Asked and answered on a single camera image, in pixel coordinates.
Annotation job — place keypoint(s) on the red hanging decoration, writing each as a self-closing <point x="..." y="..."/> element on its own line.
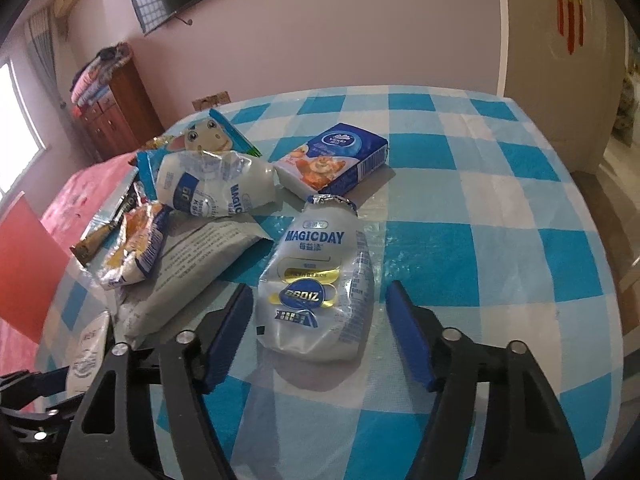
<point x="570" y="0"/>

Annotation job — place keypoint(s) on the pink bed sheet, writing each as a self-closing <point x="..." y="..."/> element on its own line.
<point x="75" y="195"/>

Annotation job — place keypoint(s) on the gold foil snack wrapper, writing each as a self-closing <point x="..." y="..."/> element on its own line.
<point x="159" y="142"/>

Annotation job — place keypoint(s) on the small white packet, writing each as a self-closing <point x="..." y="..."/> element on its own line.
<point x="87" y="355"/>

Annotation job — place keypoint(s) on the white door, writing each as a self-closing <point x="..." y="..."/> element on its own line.
<point x="545" y="75"/>

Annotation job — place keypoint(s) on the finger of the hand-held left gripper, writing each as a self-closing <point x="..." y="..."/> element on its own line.
<point x="30" y="422"/>
<point x="47" y="382"/>

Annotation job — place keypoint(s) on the brown stick wrapper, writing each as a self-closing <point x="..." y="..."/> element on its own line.
<point x="97" y="245"/>

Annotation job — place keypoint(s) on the crumpled white drink bottle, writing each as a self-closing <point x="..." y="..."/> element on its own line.
<point x="215" y="185"/>

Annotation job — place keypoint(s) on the orange white snack wrapper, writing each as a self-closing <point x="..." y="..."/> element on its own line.
<point x="142" y="245"/>

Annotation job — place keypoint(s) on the white text-printed packet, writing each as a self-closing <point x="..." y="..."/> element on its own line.
<point x="195" y="260"/>

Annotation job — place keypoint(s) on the grey curtain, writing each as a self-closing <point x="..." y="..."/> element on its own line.
<point x="47" y="65"/>

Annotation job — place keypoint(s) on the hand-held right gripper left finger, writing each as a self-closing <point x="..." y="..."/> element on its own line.
<point x="227" y="340"/>

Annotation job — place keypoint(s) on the blue cartoon sheep packet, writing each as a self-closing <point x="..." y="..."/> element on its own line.
<point x="210" y="132"/>

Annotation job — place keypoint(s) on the brown wooden cabinet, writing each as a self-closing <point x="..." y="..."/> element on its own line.
<point x="120" y="110"/>

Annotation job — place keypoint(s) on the window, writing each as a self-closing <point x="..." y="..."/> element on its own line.
<point x="15" y="125"/>

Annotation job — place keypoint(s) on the red chair back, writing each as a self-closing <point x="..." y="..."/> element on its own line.
<point x="27" y="270"/>

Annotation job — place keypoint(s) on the blue checkered tablecloth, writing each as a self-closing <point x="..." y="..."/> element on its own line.
<point x="475" y="240"/>

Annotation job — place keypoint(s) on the stack of folded blankets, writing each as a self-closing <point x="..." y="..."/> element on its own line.
<point x="97" y="77"/>

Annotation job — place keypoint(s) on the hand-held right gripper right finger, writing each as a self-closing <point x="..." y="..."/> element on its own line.
<point x="407" y="335"/>

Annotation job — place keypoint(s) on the blue silver foil wrapper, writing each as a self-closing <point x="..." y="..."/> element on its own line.
<point x="115" y="200"/>

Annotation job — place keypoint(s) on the white drink bottle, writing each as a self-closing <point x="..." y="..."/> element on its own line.
<point x="315" y="290"/>
<point x="215" y="185"/>

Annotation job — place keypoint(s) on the blue tissue pack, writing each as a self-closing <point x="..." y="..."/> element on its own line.
<point x="332" y="160"/>

